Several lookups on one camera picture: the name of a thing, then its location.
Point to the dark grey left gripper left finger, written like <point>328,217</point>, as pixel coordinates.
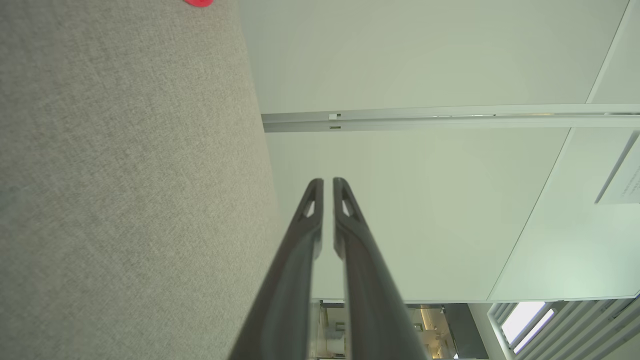
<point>290,280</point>

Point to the white paper wall sign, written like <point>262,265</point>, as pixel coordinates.
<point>625,185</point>

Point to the grey slatted window louvre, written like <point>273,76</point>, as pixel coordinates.
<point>585,330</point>

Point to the red shorts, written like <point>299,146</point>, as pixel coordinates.
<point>199,2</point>

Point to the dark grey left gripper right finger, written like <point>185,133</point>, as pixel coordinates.
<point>370,290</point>

